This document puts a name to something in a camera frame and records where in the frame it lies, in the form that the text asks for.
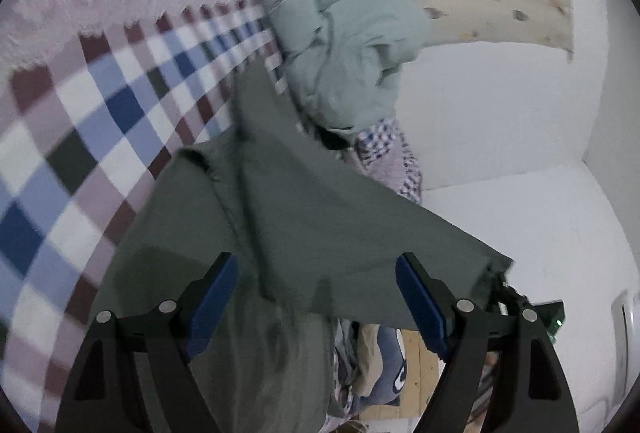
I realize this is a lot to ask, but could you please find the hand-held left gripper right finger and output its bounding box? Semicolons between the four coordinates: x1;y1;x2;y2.
395;252;581;433

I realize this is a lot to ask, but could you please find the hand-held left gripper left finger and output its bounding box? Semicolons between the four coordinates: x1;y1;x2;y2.
54;252;240;433

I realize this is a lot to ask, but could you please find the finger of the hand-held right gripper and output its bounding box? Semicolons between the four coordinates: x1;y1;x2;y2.
487;269;532;312

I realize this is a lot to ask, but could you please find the dark green garment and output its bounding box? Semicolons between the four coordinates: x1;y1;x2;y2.
92;58;516;433

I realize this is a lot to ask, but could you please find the blue printed pillow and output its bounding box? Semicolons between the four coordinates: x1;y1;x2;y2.
370;327;408;406

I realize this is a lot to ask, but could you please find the beige cloth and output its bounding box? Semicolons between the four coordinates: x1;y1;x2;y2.
350;323;383;399

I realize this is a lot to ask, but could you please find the grey-blue cloth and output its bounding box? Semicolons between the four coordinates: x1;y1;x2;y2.
332;318;358;414

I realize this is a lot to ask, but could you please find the checked rolled quilt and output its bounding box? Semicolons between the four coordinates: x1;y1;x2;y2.
350;116;425;206

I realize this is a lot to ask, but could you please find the checked bed sheet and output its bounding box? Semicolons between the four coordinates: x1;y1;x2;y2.
0;0;301;429

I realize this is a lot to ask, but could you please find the light green puffer jacket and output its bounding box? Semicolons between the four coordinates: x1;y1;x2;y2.
240;0;433;139

